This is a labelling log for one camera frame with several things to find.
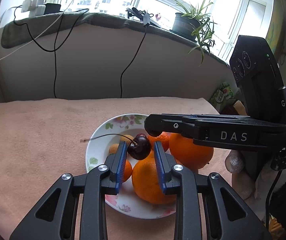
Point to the black camera box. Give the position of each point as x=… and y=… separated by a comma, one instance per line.
x=258, y=77

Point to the smooth bright orange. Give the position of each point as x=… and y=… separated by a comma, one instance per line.
x=189, y=154

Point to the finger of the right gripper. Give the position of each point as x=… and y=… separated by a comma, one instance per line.
x=169, y=127
x=197, y=116

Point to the large speckled orange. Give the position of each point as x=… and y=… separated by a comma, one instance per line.
x=146, y=183

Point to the black power adapter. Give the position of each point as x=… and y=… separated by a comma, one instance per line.
x=52, y=8

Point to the small mandarin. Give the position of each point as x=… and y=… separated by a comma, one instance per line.
x=163, y=138

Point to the black device on sill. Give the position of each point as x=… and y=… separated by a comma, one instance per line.
x=142, y=15

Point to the potted spider plant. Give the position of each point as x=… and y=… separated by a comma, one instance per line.
x=200, y=26

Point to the floral white plate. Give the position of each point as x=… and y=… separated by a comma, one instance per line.
x=126, y=202

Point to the green snack bag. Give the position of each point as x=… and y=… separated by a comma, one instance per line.
x=222, y=97

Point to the white power strip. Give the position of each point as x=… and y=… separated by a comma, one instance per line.
x=34, y=7

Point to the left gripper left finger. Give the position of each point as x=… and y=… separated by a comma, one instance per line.
x=75, y=200

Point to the cardboard box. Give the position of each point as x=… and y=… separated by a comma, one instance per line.
x=237, y=108

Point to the small tangerine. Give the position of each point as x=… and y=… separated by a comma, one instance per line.
x=128, y=171

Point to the dark cherry long stem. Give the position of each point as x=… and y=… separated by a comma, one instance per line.
x=138, y=149

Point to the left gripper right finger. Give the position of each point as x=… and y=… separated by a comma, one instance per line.
x=205, y=205

